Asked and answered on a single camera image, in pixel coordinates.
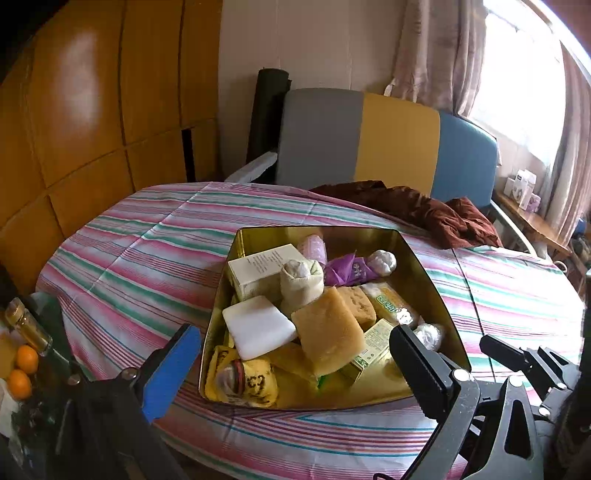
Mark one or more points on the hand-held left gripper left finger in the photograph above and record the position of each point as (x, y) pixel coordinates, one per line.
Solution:
(171, 369)

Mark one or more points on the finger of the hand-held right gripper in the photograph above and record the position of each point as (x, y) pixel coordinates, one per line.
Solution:
(503, 350)

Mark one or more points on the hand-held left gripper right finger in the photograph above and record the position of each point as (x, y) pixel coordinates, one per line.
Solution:
(415, 364)

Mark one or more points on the clear plastic bag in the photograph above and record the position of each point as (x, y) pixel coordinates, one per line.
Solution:
(429, 334)
(383, 262)

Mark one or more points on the green-edged cracker packet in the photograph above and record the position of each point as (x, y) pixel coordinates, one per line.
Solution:
(376, 344)

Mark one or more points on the yellow-label cracker packet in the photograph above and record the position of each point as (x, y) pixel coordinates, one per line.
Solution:
(388, 302)

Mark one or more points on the purple snack packet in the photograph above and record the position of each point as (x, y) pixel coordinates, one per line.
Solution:
(346, 272)

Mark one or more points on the gold tin box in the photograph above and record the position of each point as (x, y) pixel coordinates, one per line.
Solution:
(355, 237)

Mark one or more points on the pink roll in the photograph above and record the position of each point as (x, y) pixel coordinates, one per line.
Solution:
(314, 249)

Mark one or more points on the round red-rimmed lid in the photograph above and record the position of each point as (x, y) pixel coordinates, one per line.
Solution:
(233, 376)

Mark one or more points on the small tan sponge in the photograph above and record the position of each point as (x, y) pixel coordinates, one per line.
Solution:
(360, 304)

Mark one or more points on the yellow printed snack bag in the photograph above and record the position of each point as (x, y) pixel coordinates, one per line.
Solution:
(261, 385)

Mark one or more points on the large tan sponge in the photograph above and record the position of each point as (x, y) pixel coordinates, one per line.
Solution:
(328, 332)

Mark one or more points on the white foam block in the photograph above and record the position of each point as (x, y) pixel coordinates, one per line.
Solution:
(258, 325)

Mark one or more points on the wooden bedside desk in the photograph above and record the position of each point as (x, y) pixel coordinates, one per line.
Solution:
(540, 226)

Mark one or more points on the white carton box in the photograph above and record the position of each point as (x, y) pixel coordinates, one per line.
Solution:
(258, 272)

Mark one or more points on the orange fruit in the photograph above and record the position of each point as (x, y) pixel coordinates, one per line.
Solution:
(27, 359)
(19, 384)

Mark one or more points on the gold-capped glass bottle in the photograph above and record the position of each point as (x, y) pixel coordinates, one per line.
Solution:
(27, 325)

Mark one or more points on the pink box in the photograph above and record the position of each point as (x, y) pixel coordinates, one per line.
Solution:
(534, 203)

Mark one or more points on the brown blanket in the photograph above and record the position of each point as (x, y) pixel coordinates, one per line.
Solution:
(429, 212)

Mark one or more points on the pink patterned curtain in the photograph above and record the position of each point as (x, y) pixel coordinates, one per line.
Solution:
(572, 161)
(429, 46)

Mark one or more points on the grey yellow blue headboard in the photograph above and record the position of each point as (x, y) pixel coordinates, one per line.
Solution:
(397, 138)

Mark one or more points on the bright window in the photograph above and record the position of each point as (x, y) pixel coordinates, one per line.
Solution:
(517, 92)

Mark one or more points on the wooden wardrobe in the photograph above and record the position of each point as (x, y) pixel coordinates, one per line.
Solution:
(92, 115)

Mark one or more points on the black rolled mat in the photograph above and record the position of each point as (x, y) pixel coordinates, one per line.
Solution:
(265, 115)

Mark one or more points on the white bed side rail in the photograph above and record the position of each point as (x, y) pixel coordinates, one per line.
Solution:
(512, 226)
(251, 167)

